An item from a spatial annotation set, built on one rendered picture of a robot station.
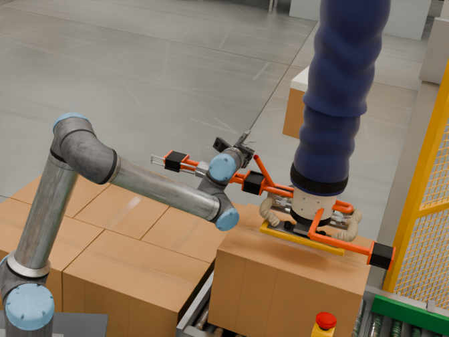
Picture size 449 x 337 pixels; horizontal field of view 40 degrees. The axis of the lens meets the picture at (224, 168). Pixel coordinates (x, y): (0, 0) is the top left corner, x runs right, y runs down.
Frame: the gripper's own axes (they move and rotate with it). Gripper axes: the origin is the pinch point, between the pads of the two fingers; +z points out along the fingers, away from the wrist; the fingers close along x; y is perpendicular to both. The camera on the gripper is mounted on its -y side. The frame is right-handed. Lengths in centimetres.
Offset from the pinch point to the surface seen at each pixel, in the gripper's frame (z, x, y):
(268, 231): -14.3, -21.2, 26.8
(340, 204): -2.5, -1.1, 46.4
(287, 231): -12.0, -18.2, 33.2
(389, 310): 30, -45, 91
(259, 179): -2.4, -8.3, 13.3
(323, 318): -50, -25, 58
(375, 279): 109, -67, 92
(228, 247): -12.7, -36.9, 15.7
